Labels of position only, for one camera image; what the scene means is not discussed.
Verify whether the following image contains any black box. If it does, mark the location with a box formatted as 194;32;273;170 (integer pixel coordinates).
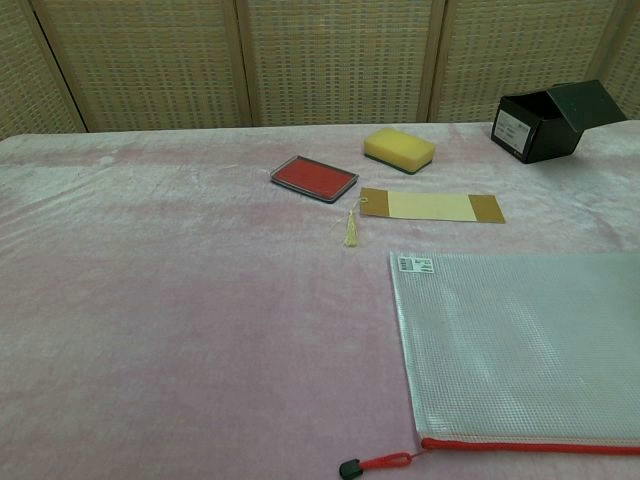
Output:
491;79;628;165

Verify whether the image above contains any clear plastic zip bag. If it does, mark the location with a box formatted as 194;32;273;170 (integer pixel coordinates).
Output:
338;251;640;477

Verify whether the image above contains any woven bamboo folding screen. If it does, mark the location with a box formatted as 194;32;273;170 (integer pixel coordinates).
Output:
0;0;640;142

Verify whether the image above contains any pink fleece tablecloth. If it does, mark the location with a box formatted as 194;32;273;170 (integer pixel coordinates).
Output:
0;121;640;480

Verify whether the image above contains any red ink pad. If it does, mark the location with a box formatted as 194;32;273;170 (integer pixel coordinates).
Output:
269;155;360;205

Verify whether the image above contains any yellow sponge with green base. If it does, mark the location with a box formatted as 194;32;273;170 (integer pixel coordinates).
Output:
363;127;438;176

